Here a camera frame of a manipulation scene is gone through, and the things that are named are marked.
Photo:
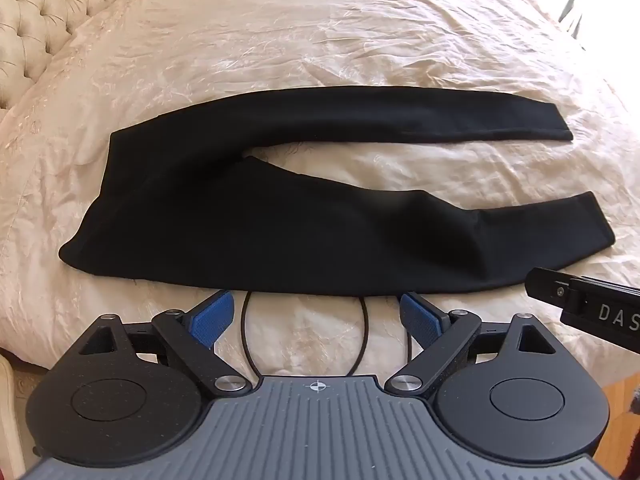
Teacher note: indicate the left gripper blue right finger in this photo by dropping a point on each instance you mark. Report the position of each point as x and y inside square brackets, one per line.
[450, 334]

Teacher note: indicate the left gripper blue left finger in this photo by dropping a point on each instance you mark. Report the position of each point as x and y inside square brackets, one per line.
[189, 336]

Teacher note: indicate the black pants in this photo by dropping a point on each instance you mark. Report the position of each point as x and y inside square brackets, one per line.
[183, 200]

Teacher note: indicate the cream embroidered bedspread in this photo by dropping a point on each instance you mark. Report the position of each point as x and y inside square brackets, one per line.
[140, 58]

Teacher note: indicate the tufted beige headboard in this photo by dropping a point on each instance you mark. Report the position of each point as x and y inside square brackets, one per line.
[32, 33]

